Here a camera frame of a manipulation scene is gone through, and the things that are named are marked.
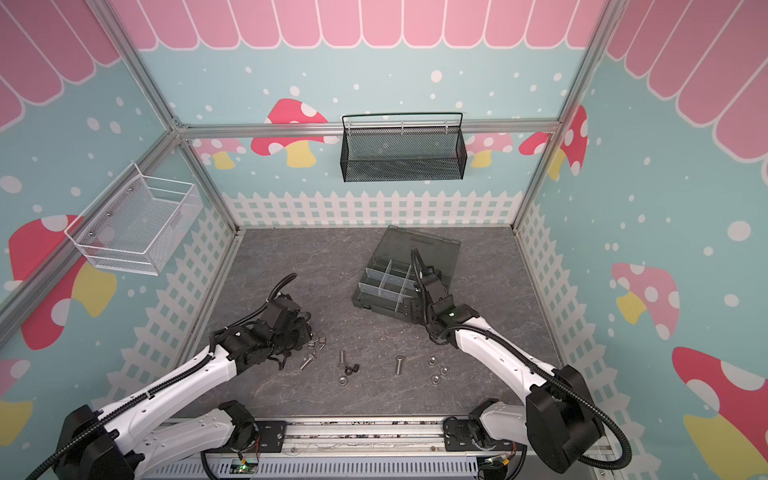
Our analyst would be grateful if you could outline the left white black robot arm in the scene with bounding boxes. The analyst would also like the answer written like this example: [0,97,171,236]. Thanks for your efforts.
[29,274,312,479]

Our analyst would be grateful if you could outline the silver wing nut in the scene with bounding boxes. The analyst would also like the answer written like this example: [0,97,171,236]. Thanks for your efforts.
[309,336,326,350]

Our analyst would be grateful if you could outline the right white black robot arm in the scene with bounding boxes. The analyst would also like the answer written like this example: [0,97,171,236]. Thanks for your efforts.
[410,247,633,474]

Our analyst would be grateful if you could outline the black mesh wall basket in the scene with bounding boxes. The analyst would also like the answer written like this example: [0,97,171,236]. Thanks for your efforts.
[340,112,468,182]

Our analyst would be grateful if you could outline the white wire wall basket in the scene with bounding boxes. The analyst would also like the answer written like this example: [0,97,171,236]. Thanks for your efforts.
[64,164,203,276]

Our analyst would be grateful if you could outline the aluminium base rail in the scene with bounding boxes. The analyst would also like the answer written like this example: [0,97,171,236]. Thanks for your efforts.
[113,415,613,460]

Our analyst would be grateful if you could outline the grey plastic organizer box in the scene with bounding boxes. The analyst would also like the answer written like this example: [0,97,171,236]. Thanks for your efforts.
[352,225,461,324]

